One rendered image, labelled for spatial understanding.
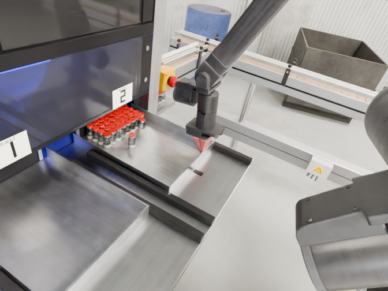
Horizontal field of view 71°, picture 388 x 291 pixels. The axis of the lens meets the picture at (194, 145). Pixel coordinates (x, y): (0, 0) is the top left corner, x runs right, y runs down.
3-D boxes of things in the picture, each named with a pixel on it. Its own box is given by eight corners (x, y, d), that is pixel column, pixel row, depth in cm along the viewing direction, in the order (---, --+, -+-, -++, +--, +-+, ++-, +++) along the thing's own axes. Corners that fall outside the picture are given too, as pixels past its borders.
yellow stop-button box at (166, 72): (147, 85, 102) (148, 67, 98) (158, 80, 108) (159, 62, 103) (164, 92, 100) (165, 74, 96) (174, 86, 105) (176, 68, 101)
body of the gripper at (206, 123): (194, 122, 85) (196, 100, 81) (224, 131, 82) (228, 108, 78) (184, 130, 81) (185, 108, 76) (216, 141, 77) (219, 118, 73)
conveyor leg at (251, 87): (216, 175, 201) (244, 78, 156) (221, 169, 208) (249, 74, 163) (227, 181, 198) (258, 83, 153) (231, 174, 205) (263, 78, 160)
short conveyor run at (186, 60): (137, 112, 108) (138, 74, 99) (107, 98, 113) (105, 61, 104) (211, 68, 160) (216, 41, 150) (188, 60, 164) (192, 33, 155)
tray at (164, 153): (74, 143, 82) (73, 133, 80) (131, 111, 101) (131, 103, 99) (168, 196, 71) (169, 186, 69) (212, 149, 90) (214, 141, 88)
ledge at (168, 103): (128, 103, 109) (128, 99, 108) (148, 93, 119) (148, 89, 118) (157, 116, 105) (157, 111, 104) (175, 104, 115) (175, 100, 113)
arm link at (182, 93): (208, 74, 66) (223, 64, 72) (168, 65, 71) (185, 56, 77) (205, 118, 73) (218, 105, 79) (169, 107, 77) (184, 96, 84)
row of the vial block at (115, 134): (101, 146, 82) (101, 133, 80) (140, 122, 96) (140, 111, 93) (107, 149, 82) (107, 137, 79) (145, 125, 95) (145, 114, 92)
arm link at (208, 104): (213, 94, 71) (223, 88, 75) (190, 88, 73) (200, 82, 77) (211, 118, 74) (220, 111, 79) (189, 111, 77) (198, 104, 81)
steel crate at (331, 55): (336, 92, 401) (362, 40, 357) (357, 129, 314) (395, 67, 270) (276, 78, 407) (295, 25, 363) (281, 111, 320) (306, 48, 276)
